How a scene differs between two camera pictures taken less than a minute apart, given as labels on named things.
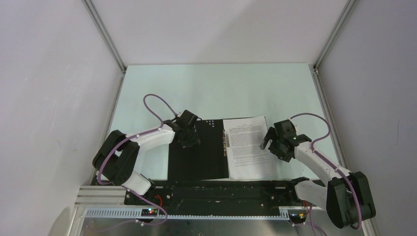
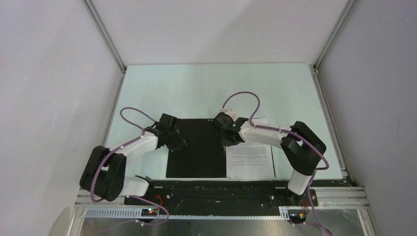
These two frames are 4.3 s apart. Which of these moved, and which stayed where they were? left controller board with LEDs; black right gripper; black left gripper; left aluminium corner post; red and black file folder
Moved: black left gripper; black right gripper
Stayed: left controller board with LEDs; left aluminium corner post; red and black file folder
